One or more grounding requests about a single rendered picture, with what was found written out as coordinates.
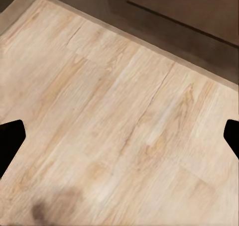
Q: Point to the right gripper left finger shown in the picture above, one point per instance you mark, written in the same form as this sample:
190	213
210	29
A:
12	135

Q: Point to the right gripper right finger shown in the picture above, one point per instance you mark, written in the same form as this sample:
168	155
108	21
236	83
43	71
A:
231	135

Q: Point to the oven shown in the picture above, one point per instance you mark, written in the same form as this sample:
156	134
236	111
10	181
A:
210	27

